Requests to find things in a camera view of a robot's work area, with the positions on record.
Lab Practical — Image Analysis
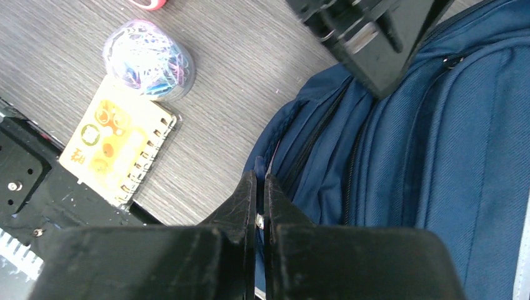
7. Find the navy blue backpack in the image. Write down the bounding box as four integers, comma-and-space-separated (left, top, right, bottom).
244, 1, 529, 299

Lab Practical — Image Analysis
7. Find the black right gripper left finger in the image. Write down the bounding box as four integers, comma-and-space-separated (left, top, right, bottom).
30, 171, 257, 299

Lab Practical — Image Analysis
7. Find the pink highlighter marker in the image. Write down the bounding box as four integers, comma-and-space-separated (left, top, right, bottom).
128, 0, 167, 11

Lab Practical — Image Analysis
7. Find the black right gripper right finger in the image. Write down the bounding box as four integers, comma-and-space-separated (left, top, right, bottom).
263, 175, 465, 299

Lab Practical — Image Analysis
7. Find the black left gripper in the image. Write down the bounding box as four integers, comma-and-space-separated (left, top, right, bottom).
286, 0, 452, 98

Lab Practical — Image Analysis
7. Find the orange spiral notepad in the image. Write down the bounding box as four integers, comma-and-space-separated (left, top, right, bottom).
59, 76, 180, 209

